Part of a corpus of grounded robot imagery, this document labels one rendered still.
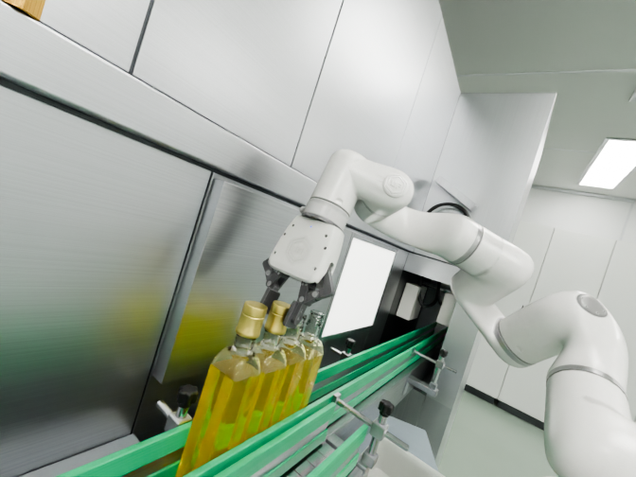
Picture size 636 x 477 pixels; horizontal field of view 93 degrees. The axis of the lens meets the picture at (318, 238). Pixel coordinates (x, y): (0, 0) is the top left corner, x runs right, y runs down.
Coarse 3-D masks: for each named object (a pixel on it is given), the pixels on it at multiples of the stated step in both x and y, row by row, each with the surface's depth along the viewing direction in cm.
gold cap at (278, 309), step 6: (276, 300) 49; (276, 306) 46; (282, 306) 46; (288, 306) 47; (270, 312) 47; (276, 312) 46; (282, 312) 46; (270, 318) 46; (276, 318) 46; (282, 318) 46; (270, 324) 46; (276, 324) 46; (282, 324) 46; (270, 330) 46; (276, 330) 46; (282, 330) 46
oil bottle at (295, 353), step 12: (288, 348) 50; (300, 348) 52; (288, 360) 49; (300, 360) 51; (288, 372) 49; (300, 372) 53; (288, 384) 50; (288, 396) 51; (276, 408) 49; (288, 408) 52; (276, 420) 50
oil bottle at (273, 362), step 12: (264, 348) 46; (276, 348) 47; (264, 360) 45; (276, 360) 46; (264, 372) 44; (276, 372) 46; (264, 384) 44; (276, 384) 47; (264, 396) 45; (276, 396) 48; (252, 408) 44; (264, 408) 46; (252, 420) 44; (264, 420) 47; (252, 432) 45
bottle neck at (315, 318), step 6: (312, 312) 56; (318, 312) 58; (312, 318) 56; (318, 318) 56; (306, 324) 57; (312, 324) 56; (318, 324) 56; (306, 330) 56; (312, 330) 56; (318, 330) 56; (306, 336) 56; (312, 336) 56
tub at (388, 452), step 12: (384, 444) 76; (384, 456) 75; (396, 456) 74; (408, 456) 72; (372, 468) 73; (384, 468) 74; (396, 468) 73; (408, 468) 72; (420, 468) 71; (432, 468) 70
